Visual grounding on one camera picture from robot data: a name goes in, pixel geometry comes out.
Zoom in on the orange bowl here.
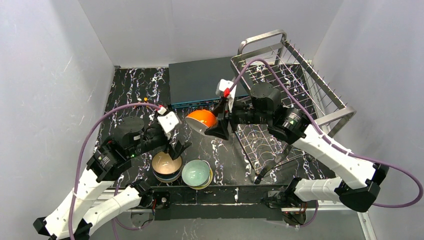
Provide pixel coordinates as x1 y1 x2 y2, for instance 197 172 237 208
184 109 217 135

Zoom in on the dark blue gold bowl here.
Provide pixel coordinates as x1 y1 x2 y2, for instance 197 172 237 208
151 151 183 183

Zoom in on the steel wire dish rack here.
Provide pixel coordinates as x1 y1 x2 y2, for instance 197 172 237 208
231 29 356 176

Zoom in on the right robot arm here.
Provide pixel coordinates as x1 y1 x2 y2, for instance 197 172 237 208
205 79 389 213

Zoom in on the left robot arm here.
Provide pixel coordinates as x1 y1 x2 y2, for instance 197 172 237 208
33 111 191 240

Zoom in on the teal speckled bowl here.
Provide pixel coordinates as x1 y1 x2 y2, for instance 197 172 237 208
181 159 211 187

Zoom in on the yellow rimmed bowl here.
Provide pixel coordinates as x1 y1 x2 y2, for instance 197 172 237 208
190 168 213 190

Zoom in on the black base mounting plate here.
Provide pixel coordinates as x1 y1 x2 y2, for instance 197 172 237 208
120 184 319 222

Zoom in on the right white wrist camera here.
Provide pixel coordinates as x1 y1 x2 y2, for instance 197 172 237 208
215 79 237 99

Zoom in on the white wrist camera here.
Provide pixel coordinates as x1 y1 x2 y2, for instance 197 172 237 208
215 79 237 99
157 105 181 138

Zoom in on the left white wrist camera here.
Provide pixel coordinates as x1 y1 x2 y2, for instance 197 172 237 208
157 105 181 138

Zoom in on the dark grey network switch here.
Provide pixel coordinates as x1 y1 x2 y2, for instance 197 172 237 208
168 56 236 109

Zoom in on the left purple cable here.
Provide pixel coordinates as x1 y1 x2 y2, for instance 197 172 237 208
67 102 167 240

